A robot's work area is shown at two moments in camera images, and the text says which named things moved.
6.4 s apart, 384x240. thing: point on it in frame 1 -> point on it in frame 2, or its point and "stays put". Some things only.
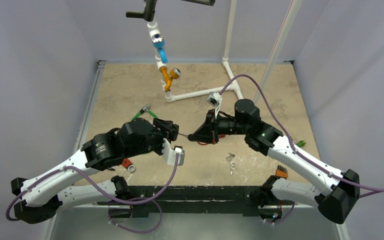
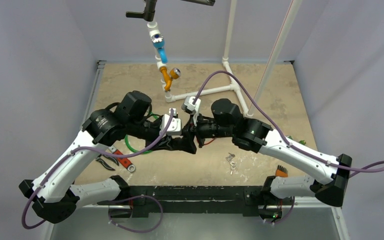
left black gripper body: (171, 132) -> (163, 138)
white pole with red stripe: (278, 48) stays put
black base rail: (227, 200) stays put
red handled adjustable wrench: (128, 165) stays put
